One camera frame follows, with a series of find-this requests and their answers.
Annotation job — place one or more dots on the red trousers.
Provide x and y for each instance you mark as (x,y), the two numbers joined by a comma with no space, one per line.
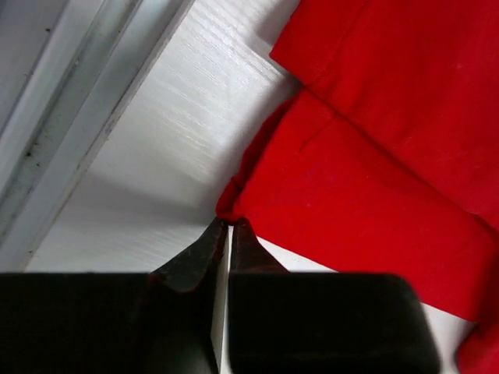
(387,158)

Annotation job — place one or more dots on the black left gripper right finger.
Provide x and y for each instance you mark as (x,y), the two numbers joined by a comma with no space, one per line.
(318,322)

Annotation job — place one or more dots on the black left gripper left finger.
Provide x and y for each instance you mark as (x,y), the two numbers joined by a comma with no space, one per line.
(151,322)

